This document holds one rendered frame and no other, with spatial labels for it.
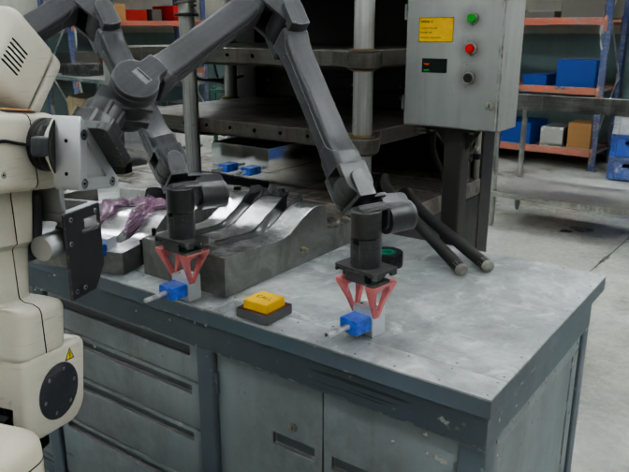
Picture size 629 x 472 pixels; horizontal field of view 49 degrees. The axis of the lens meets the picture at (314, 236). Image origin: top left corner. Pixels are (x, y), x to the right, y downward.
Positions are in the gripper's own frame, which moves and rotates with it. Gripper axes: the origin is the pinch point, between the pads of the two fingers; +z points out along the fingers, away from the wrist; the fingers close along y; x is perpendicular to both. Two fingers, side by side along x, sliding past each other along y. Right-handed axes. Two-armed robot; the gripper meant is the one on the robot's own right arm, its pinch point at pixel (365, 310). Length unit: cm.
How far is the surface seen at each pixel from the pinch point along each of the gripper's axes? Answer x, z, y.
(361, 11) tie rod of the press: -63, -55, 58
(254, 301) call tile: 10.9, 0.5, 19.8
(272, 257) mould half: -7.3, -0.6, 35.2
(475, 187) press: -138, 10, 66
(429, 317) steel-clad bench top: -14.3, 4.8, -4.2
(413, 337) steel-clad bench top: -4.8, 4.7, -7.7
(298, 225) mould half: -16.9, -5.9, 36.9
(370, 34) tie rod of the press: -65, -49, 57
